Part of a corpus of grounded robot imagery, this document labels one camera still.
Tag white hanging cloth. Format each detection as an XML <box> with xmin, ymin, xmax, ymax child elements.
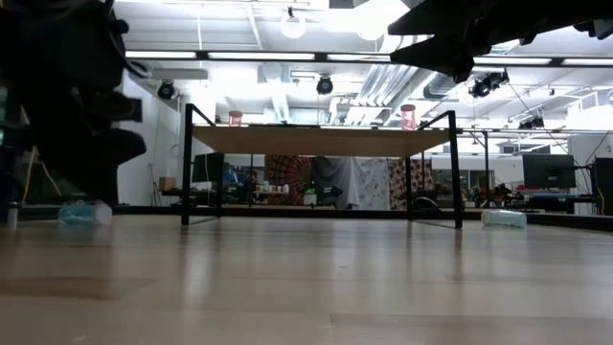
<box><xmin>353</xmin><ymin>156</ymin><xmax>392</xmax><ymax>211</ymax></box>

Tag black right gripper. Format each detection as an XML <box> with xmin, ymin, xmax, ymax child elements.
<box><xmin>388</xmin><ymin>0</ymin><xmax>613</xmax><ymax>83</ymax></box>

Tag black computer monitor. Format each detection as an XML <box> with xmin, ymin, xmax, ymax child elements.
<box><xmin>192</xmin><ymin>151</ymin><xmax>225</xmax><ymax>184</ymax></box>
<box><xmin>521</xmin><ymin>152</ymin><xmax>578</xmax><ymax>191</ymax></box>

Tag floral patterned hanging cloth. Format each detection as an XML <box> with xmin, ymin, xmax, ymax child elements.
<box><xmin>388</xmin><ymin>157</ymin><xmax>435</xmax><ymax>211</ymax></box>

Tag white globe pendant lamp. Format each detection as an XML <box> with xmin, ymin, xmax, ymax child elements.
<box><xmin>356</xmin><ymin>13</ymin><xmax>387</xmax><ymax>42</ymax></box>
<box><xmin>280</xmin><ymin>12</ymin><xmax>307</xmax><ymax>40</ymax></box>

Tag green pill bottle white cap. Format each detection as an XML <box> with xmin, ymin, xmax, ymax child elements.
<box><xmin>480</xmin><ymin>208</ymin><xmax>528</xmax><ymax>229</ymax></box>

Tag yellow cable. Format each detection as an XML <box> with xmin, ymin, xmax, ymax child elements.
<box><xmin>21</xmin><ymin>146</ymin><xmax>63</xmax><ymax>205</ymax></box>

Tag black overhead beam with lights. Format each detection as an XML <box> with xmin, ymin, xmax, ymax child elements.
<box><xmin>123</xmin><ymin>47</ymin><xmax>613</xmax><ymax>68</ymax></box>

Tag grey hanging cloth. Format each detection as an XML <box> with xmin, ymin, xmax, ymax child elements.
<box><xmin>311</xmin><ymin>155</ymin><xmax>358</xmax><ymax>208</ymax></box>

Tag wooden shelf black metal legs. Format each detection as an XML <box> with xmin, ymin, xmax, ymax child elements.
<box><xmin>180</xmin><ymin>103</ymin><xmax>465</xmax><ymax>230</ymax></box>

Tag red mandala tapestry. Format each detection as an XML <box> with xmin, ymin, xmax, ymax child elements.
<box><xmin>264</xmin><ymin>153</ymin><xmax>313</xmax><ymax>206</ymax></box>

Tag blue pill bottle white cap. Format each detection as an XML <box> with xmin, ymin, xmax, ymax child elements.
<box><xmin>57</xmin><ymin>199</ymin><xmax>114</xmax><ymax>226</ymax></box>

